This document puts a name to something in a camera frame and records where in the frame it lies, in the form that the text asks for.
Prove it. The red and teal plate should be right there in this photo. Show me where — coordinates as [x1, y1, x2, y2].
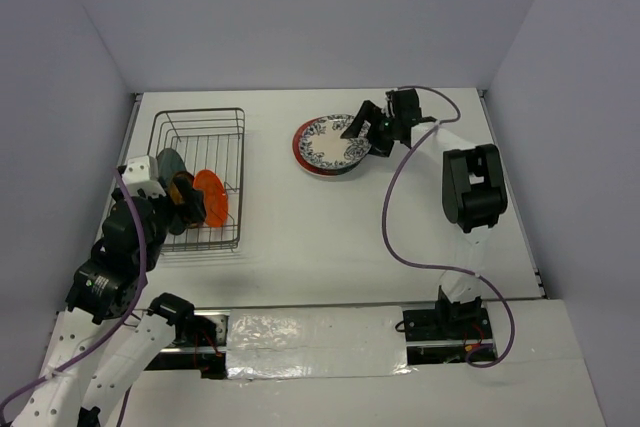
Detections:
[292, 119, 371, 179]

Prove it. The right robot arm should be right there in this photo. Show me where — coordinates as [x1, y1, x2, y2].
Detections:
[342, 86, 508, 338]

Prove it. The wire dish rack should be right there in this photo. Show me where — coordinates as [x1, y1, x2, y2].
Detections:
[148, 107, 245, 253]

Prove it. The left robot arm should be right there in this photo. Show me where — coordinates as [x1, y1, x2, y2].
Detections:
[1, 172, 205, 426]

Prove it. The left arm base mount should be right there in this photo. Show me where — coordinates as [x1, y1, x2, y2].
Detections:
[145, 309, 230, 380]

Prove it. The silver foil tape sheet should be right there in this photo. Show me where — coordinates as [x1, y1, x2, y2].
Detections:
[226, 306, 411, 380]

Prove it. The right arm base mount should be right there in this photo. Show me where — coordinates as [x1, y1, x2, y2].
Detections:
[394, 300, 498, 367]

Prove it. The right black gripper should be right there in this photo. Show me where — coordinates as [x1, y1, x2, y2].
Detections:
[341, 100, 401, 158]

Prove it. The blue floral white plate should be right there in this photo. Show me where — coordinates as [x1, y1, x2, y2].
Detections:
[298, 112, 374, 169]

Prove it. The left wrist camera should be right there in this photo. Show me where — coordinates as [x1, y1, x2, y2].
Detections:
[121, 155, 167, 199]

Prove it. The orange plastic plate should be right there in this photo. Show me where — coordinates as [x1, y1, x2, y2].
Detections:
[193, 169, 229, 228]

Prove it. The dark green plate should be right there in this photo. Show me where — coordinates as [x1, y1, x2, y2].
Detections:
[156, 148, 186, 236]

